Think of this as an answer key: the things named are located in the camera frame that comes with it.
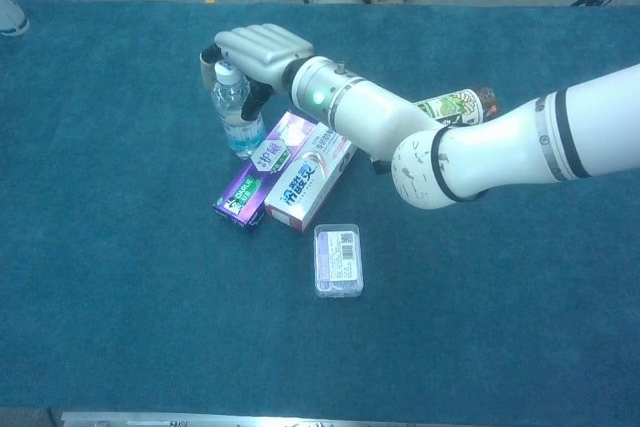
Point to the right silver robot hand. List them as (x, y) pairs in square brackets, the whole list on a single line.
[(265, 49)]

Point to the clear water bottle blue label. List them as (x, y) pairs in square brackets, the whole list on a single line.
[(240, 139)]

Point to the purple toothpaste box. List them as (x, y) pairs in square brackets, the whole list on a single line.
[(247, 184)]

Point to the white toothpaste box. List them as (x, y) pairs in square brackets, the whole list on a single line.
[(300, 187)]

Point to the amber tea bottle green label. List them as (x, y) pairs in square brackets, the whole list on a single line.
[(450, 107)]

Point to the clear plastic box barcode label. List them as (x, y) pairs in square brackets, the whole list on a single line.
[(339, 259)]

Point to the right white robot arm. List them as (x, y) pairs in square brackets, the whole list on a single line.
[(500, 147)]

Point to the white cup blue band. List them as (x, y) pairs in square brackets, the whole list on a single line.
[(10, 12)]

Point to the teal felt table cloth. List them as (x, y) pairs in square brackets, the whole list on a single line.
[(125, 297)]

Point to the aluminium frame rail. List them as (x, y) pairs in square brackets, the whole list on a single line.
[(200, 419)]

